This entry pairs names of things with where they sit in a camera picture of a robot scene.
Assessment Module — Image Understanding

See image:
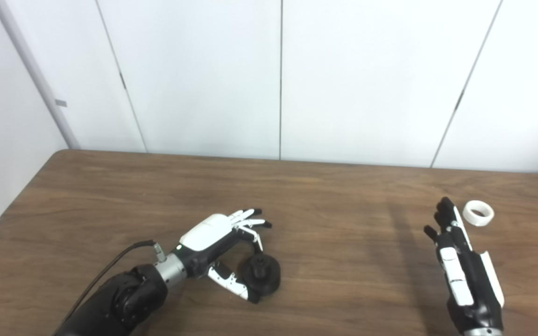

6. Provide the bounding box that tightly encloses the white ring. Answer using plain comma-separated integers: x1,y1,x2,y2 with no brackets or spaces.
462,200,495,228

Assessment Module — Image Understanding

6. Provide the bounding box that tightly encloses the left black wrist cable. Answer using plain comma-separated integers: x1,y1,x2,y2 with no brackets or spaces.
66,240,167,327

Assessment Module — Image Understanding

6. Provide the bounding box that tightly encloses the grey wall corner post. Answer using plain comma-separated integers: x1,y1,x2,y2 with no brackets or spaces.
0,0,81,150

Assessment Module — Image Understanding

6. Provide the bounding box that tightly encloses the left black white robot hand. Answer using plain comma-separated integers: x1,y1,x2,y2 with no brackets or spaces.
175,208,273,304

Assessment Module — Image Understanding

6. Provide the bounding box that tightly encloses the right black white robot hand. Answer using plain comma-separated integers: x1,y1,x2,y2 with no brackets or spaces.
424,197,505,336

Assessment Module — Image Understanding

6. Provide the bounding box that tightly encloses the round black part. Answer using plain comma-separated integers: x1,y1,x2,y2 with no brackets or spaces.
242,252,281,295

